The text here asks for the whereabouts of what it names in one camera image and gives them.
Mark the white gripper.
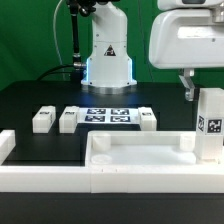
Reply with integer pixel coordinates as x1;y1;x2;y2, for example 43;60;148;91
149;0;224;101

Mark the white desk top tray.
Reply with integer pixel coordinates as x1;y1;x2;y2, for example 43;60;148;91
85;131;222;166

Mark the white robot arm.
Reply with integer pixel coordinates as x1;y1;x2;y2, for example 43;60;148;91
82;0;224;101

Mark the fiducial marker sheet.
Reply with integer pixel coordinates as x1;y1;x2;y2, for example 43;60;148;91
77;108;139;124

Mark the white U-shaped fence wall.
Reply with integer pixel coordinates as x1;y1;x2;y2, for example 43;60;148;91
0;130;224;193

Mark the black cable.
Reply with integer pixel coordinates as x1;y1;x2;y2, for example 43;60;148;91
35;64;83;83

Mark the white cable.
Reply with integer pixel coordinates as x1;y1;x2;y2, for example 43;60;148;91
52;0;67;82

